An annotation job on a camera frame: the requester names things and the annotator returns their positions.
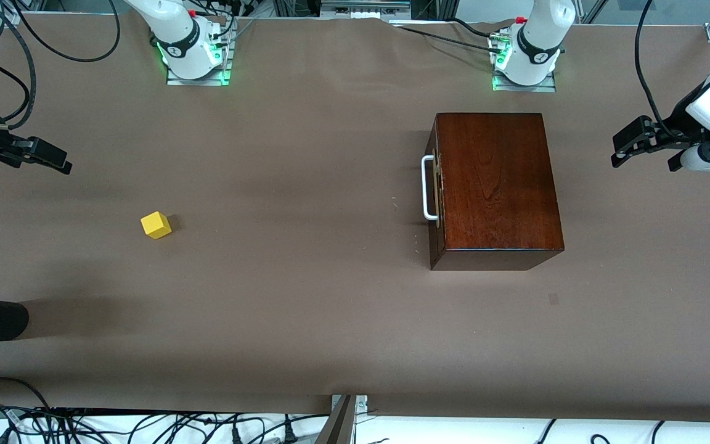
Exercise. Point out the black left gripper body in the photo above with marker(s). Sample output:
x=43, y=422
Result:
x=680, y=119

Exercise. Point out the yellow wooden cube block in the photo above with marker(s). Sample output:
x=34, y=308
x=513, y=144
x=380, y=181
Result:
x=156, y=225

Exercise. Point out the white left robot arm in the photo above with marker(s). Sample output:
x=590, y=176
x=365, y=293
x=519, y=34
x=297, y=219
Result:
x=537, y=49

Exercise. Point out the dark brown wooden cabinet box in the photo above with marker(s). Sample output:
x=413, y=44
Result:
x=497, y=185

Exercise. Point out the brown table cover sheet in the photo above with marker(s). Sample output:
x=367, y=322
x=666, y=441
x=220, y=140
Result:
x=306, y=320

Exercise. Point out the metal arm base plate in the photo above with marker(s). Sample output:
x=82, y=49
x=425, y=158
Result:
x=198, y=81
x=524, y=88

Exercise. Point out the metal frame bar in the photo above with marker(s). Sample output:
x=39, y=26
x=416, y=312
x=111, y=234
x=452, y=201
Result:
x=364, y=7

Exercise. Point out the aluminium strut with bracket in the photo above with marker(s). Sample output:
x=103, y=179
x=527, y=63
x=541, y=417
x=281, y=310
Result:
x=339, y=425

